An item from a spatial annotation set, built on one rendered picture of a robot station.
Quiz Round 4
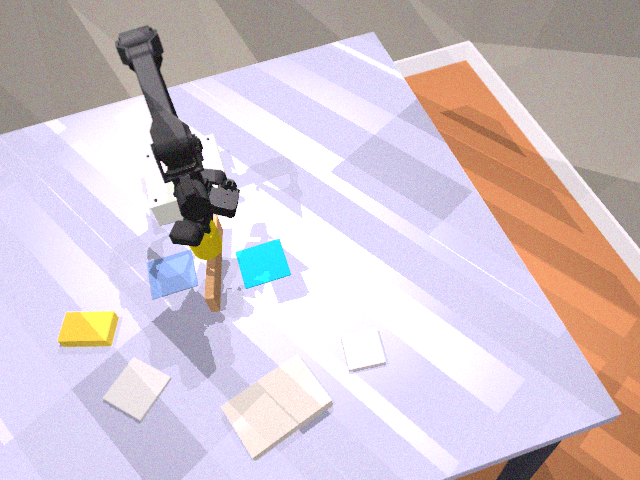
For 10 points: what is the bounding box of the yellow flat block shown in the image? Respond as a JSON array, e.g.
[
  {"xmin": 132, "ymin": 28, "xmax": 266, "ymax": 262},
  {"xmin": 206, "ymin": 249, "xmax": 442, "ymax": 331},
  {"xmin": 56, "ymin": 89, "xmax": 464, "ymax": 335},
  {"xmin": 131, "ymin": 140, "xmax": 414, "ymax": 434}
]
[{"xmin": 57, "ymin": 311, "xmax": 119, "ymax": 348}]

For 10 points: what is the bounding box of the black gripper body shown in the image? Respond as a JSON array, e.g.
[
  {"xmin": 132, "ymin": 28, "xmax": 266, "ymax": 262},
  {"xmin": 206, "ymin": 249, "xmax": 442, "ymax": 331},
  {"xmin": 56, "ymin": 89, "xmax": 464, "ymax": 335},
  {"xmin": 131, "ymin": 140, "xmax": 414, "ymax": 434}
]
[{"xmin": 169, "ymin": 168, "xmax": 227, "ymax": 247}]

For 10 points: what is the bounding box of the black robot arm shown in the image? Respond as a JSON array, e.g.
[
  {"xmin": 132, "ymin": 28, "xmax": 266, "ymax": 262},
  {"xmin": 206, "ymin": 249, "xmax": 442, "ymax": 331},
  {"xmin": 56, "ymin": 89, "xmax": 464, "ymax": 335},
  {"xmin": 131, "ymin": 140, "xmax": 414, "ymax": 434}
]
[{"xmin": 115, "ymin": 25, "xmax": 240, "ymax": 220}]

